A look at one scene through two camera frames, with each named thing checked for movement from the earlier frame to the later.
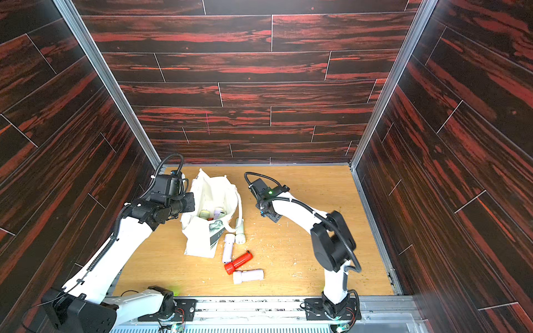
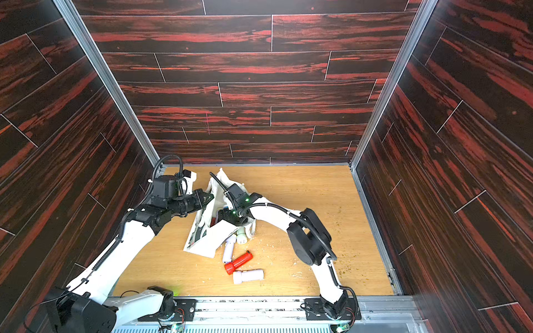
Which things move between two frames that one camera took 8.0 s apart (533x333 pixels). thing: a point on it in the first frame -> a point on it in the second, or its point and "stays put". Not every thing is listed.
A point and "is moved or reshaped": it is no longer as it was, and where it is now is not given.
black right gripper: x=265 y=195 -> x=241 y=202
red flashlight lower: x=231 y=266 stays put
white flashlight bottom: x=241 y=276 stays put
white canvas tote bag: x=217 y=207 is moved or reshaped
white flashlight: x=230 y=239 stays put
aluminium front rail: x=391 y=314 stays put
